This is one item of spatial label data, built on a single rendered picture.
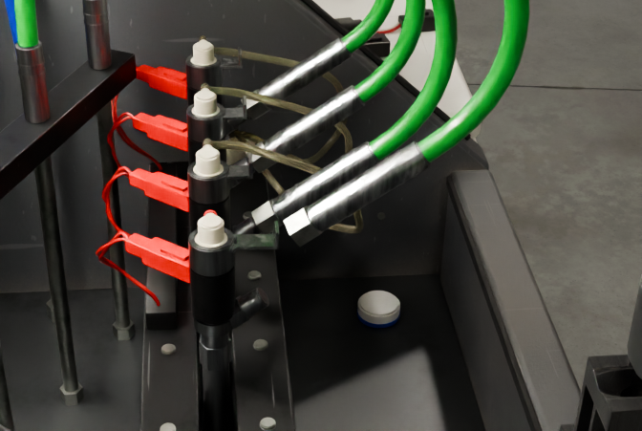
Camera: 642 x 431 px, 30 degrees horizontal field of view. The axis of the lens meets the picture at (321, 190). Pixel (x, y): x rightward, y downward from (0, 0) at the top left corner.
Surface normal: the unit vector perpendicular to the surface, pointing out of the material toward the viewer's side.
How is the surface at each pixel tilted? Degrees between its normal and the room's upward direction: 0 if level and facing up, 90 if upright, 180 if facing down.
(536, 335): 0
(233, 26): 90
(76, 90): 0
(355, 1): 0
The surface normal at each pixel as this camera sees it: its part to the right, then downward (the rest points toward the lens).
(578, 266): 0.03, -0.84
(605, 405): -0.99, 0.04
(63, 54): 0.10, 0.54
